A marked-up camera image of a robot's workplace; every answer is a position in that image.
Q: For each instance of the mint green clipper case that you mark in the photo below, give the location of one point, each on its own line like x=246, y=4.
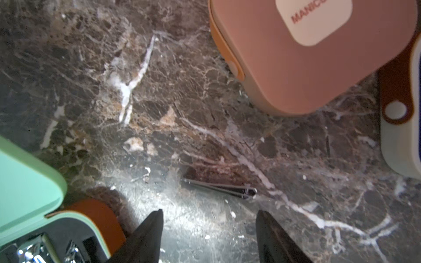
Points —
x=32, y=194

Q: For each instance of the green large nail clipper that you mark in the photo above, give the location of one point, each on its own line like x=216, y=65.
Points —
x=37, y=250

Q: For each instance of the green medium nail clipper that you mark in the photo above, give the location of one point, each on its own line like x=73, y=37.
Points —
x=242, y=192

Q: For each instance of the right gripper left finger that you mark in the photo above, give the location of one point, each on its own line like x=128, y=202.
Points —
x=144, y=244

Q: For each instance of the brown clipper case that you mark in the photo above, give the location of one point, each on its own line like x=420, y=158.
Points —
x=293, y=57

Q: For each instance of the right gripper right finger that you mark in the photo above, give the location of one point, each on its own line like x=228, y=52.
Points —
x=274, y=243

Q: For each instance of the cream clipper case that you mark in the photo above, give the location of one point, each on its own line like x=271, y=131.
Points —
x=400, y=107

